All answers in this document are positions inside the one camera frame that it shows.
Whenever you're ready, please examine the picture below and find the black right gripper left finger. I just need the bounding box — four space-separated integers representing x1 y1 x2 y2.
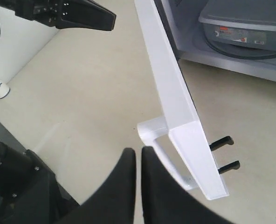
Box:
79 148 136 224

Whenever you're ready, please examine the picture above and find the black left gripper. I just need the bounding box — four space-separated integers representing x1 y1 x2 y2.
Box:
0 0 117 31

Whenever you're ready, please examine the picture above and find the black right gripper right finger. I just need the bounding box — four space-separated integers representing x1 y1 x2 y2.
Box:
141 147 220 224

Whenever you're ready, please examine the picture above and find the white lidded plastic container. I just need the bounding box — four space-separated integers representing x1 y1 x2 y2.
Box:
199 0 276 51

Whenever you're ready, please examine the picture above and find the black left robot arm base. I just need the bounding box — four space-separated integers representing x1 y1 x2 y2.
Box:
0 141 80 224

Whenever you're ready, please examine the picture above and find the white Midea microwave body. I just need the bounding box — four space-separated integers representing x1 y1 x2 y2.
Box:
155 0 276 82

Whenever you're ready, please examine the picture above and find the glass turntable plate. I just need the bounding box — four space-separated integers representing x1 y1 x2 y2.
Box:
201 25 276 60

